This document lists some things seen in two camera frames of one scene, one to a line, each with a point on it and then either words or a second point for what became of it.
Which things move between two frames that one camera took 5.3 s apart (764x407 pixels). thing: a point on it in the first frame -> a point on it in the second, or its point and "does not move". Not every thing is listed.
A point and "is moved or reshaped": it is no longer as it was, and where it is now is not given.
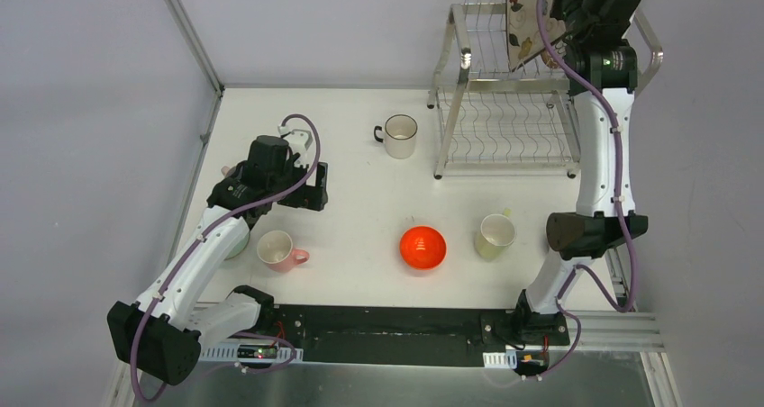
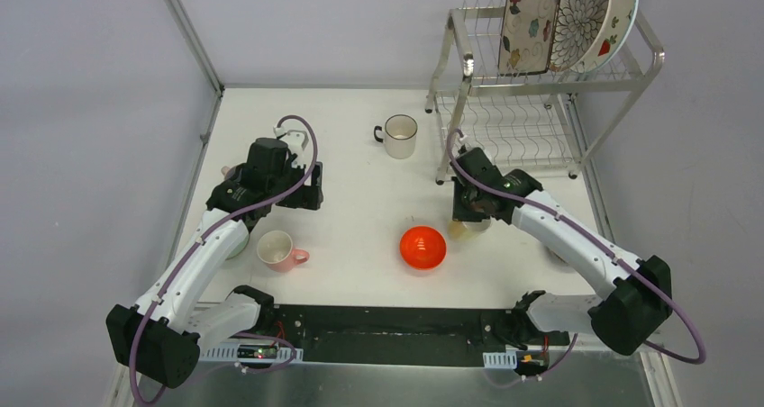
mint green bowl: (239, 247) does not move
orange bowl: (422, 248) does not move
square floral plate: (522, 26) is moved or reshaped
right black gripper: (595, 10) -> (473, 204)
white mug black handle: (398, 136) does not move
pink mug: (275, 249) does not move
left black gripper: (312, 188) does not move
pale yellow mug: (497, 232) -> (460, 230)
